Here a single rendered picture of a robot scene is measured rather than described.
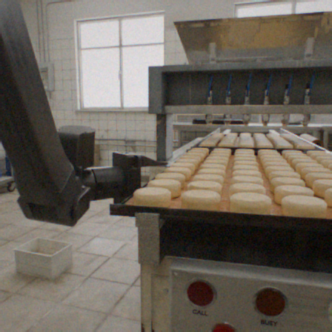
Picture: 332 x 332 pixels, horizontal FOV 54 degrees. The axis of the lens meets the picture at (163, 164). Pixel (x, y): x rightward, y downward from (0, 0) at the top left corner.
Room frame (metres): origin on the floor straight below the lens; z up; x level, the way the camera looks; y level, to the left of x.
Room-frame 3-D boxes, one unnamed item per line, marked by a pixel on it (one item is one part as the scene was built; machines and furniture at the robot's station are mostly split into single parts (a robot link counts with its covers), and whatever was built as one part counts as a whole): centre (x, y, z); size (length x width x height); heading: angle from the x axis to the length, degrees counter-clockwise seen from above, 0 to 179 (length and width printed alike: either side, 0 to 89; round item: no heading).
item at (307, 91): (1.04, -0.46, 1.07); 0.06 x 0.03 x 0.18; 166
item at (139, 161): (0.60, 0.03, 0.92); 0.09 x 0.07 x 0.07; 122
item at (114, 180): (0.56, 0.09, 0.90); 0.07 x 0.07 x 0.10; 32
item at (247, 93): (1.09, -0.28, 1.07); 0.06 x 0.03 x 0.18; 166
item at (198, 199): (0.41, -0.05, 0.91); 0.05 x 0.05 x 0.02
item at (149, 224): (1.34, -0.22, 0.87); 2.01 x 0.03 x 0.07; 166
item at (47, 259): (2.00, 0.78, 0.08); 0.30 x 0.22 x 0.16; 69
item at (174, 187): (0.48, 0.00, 0.91); 0.05 x 0.05 x 0.02
